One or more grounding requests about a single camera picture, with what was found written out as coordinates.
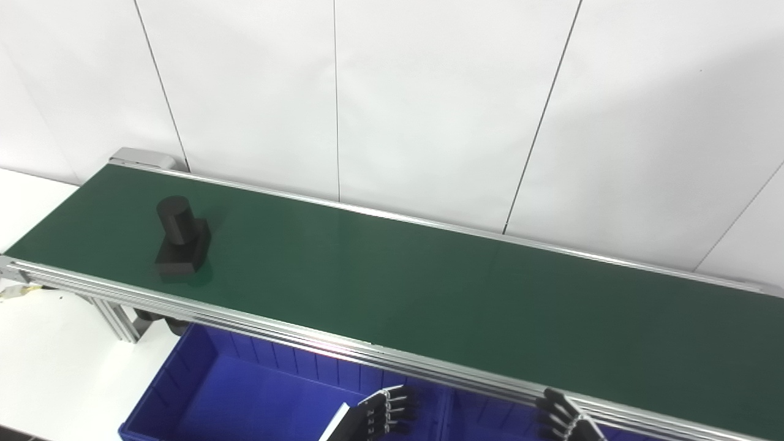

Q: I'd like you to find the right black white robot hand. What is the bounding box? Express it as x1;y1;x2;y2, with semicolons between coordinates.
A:
536;388;607;441

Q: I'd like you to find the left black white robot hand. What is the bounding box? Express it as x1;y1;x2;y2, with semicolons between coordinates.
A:
318;385;420;441

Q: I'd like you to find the black cylinder block part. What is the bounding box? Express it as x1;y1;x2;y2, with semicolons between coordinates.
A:
153;195;212;282

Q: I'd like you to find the green conveyor belt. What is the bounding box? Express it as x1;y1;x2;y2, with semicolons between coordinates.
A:
6;164;784;439
0;147;784;441

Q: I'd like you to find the black conveyor underside roller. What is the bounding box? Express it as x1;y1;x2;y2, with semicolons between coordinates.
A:
135;309;190;336

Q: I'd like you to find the aluminium conveyor leg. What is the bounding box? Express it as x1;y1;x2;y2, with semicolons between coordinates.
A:
92;297;151;344

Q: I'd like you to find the pale yellow tape scrap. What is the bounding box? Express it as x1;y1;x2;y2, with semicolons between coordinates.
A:
0;285;43;302

